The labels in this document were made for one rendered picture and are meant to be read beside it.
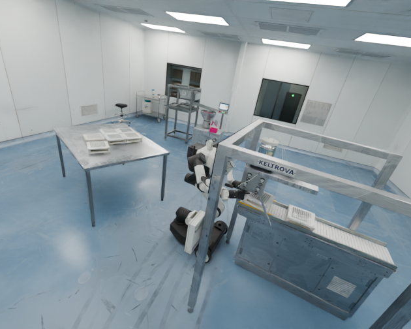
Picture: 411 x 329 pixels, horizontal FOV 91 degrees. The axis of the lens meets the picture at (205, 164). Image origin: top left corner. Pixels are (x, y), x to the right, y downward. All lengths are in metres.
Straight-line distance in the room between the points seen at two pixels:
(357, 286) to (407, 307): 1.01
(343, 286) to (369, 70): 5.93
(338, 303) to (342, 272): 0.38
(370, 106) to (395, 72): 0.92
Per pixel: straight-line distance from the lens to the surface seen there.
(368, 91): 7.42
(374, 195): 1.16
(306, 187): 1.85
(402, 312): 1.57
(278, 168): 1.10
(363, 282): 2.48
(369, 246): 2.40
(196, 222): 1.37
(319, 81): 7.11
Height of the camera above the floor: 2.01
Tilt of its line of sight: 25 degrees down
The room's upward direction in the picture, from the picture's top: 10 degrees clockwise
